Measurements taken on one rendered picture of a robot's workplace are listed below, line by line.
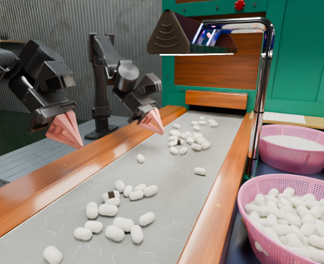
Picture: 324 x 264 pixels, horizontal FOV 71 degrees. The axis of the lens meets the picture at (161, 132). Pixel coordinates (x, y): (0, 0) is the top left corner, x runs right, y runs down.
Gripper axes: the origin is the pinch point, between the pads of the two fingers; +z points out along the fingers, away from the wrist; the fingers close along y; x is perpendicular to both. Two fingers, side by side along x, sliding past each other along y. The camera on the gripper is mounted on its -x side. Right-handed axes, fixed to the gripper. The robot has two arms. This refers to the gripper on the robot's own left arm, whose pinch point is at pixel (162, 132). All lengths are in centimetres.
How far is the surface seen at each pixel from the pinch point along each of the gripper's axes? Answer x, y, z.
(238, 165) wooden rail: -11.5, -2.4, 21.0
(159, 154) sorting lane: 6.3, 0.1, 4.3
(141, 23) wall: 44, 221, -138
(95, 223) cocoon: 2.0, -34.7, 6.2
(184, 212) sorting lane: -4.8, -23.0, 16.9
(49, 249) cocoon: 3.5, -42.0, 4.3
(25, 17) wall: 164, 209, -301
